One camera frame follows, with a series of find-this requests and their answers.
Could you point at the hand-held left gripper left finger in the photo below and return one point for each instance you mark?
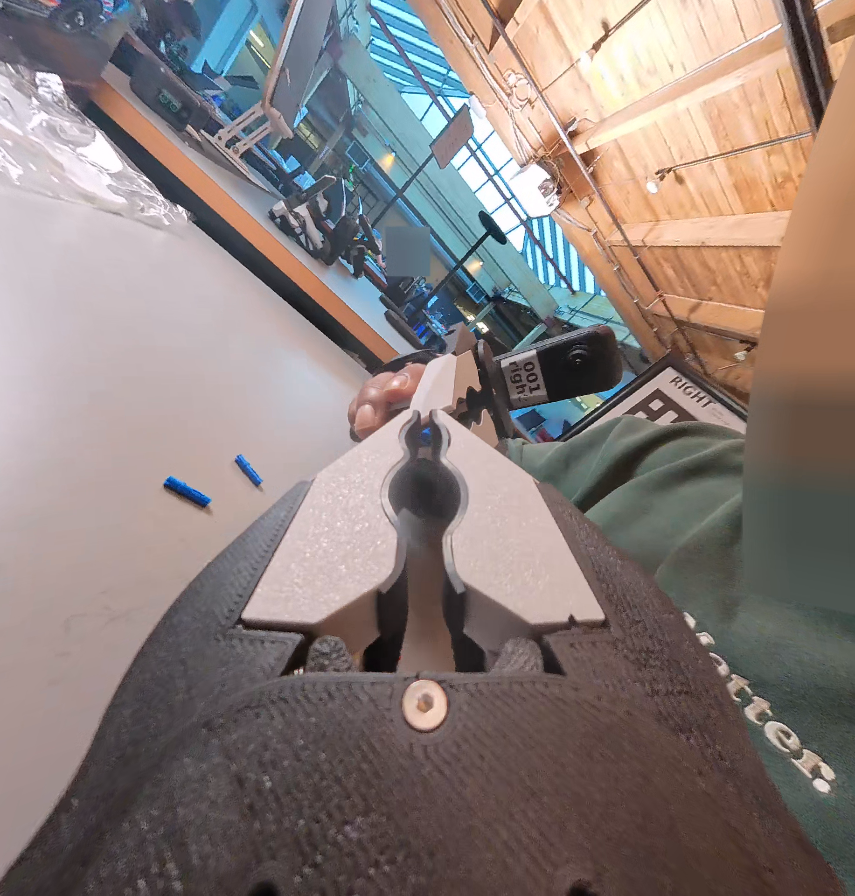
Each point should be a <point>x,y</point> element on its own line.
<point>322,560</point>

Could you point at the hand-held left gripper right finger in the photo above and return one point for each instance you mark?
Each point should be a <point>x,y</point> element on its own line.
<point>518,560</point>

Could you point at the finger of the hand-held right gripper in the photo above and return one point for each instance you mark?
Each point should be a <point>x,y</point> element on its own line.
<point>476,406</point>
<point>434,385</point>

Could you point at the blue lego pin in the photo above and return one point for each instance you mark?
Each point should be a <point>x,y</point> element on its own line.
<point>187,491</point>
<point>419,437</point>
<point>249,470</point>

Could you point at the monitor on white arm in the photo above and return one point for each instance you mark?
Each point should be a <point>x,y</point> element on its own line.
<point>301,63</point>

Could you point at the person's right hand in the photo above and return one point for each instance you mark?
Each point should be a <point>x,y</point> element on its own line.
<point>382,399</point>

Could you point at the black framed marker sign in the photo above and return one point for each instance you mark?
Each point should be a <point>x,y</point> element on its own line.
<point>665,406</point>

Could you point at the black pole stand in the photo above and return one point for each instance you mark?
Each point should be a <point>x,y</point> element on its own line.
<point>480,241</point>

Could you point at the person's green sweatshirt torso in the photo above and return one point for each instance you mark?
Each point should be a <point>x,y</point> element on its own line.
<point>679,595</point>

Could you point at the racing simulator seat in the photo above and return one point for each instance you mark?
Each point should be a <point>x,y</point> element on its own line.
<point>322,224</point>

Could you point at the wooden edged desk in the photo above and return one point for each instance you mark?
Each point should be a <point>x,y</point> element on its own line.
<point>259,210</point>

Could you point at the hanging sign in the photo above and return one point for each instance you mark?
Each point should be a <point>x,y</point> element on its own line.
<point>452,136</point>

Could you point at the crumpled clear plastic bag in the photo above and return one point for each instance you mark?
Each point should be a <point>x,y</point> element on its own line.
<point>49,140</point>

